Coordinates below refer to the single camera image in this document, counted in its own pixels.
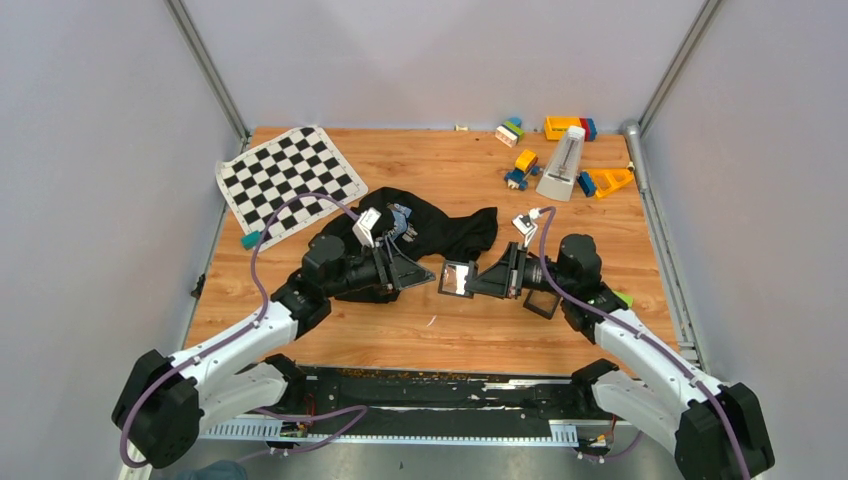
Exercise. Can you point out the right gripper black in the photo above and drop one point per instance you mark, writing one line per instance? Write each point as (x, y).
(501, 280)

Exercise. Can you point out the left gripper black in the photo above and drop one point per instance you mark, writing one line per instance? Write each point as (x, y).
(398, 271)

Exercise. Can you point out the black square frame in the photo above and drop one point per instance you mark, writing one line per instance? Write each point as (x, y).
(454, 278)
(541, 303)

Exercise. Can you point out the black printed t-shirt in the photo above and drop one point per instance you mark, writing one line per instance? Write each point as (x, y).
(417, 227)

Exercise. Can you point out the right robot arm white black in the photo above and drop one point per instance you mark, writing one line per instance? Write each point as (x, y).
(713, 430)

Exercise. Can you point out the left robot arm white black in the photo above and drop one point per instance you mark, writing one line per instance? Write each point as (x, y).
(169, 400)

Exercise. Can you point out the white metronome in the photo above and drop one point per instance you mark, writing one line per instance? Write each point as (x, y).
(558, 178)

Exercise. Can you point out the blue yellow toy car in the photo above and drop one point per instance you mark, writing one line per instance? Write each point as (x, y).
(525, 166)

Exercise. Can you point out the blue toy block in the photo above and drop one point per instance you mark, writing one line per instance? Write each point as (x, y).
(587, 184)

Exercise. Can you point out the orange triangular toy piece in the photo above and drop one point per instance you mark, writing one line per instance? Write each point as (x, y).
(609, 181)

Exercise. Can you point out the black white checkerboard mat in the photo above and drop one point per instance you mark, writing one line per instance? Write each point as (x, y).
(302, 167)

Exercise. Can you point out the white green blue block stack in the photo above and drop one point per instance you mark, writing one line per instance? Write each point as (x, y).
(510, 132)

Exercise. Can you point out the small teal cube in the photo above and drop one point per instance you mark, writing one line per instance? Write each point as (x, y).
(251, 240)

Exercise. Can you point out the yellow toy block bin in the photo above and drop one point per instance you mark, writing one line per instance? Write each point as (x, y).
(555, 127)

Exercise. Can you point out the red blue toy blocks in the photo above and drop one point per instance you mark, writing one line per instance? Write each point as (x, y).
(590, 128)

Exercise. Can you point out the grey metal pipe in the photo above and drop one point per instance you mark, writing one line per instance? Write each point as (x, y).
(633, 136)

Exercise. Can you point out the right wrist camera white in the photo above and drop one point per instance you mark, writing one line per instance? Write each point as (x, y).
(527, 225)

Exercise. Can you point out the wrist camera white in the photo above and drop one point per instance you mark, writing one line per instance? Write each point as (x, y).
(364, 225)
(527, 225)

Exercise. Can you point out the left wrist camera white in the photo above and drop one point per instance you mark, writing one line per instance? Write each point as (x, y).
(364, 225)

